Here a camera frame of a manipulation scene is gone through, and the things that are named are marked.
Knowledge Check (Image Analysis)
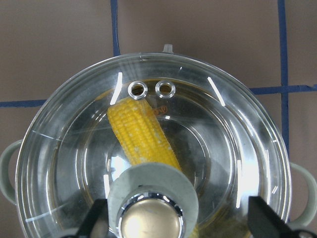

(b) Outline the yellow corn cob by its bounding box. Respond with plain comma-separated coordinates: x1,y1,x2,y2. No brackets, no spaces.
106,96,200,238

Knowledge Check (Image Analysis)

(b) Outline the glass pot lid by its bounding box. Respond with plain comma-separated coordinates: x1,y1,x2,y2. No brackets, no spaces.
15,53,291,238

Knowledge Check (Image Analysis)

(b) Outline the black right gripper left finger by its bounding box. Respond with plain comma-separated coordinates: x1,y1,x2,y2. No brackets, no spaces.
60,198,109,238

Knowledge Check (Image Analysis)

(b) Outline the pale green cooking pot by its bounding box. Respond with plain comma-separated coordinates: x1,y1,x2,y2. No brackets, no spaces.
0,138,317,238

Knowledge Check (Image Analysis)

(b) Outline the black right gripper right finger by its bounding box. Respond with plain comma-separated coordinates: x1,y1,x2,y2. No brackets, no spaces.
247,196,317,238

